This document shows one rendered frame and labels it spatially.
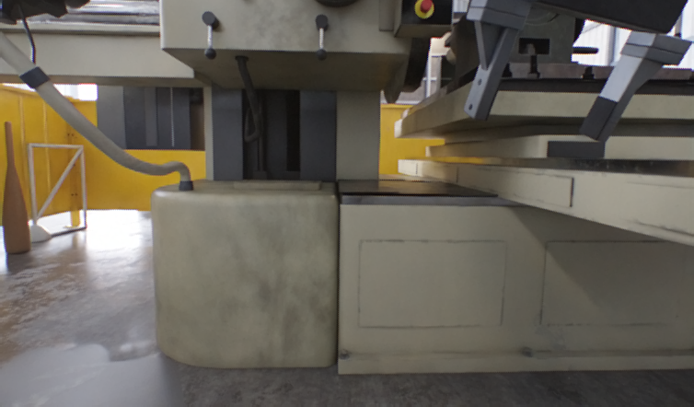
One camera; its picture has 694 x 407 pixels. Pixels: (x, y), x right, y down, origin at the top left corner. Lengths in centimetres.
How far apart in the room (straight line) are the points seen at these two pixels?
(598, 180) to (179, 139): 170
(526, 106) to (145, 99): 166
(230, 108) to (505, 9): 161
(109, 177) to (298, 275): 316
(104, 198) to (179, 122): 238
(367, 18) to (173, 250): 99
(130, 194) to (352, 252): 315
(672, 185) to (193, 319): 131
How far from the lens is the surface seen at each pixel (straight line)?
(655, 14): 41
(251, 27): 120
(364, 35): 118
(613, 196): 89
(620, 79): 44
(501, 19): 34
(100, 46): 169
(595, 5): 37
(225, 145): 184
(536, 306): 145
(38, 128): 406
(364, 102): 179
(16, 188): 343
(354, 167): 177
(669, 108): 135
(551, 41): 121
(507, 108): 107
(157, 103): 198
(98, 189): 423
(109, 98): 209
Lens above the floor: 73
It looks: 6 degrees down
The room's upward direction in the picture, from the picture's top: 1 degrees clockwise
